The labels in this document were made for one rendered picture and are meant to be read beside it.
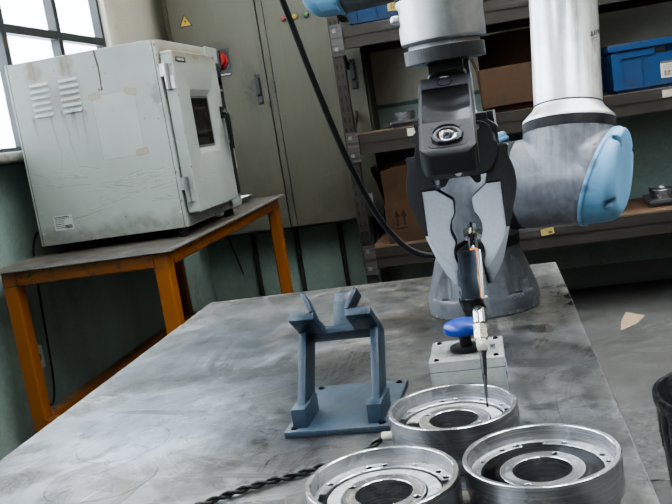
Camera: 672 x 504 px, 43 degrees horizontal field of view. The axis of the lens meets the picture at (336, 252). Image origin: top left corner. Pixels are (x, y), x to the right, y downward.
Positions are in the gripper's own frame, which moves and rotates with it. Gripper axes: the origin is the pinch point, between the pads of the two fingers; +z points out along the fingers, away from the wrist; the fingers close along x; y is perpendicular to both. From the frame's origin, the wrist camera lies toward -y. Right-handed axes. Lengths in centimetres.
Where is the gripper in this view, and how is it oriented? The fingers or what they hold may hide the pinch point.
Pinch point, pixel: (472, 271)
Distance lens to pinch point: 76.9
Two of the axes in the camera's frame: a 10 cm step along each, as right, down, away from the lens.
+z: 1.6, 9.8, 1.6
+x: -9.6, 1.2, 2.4
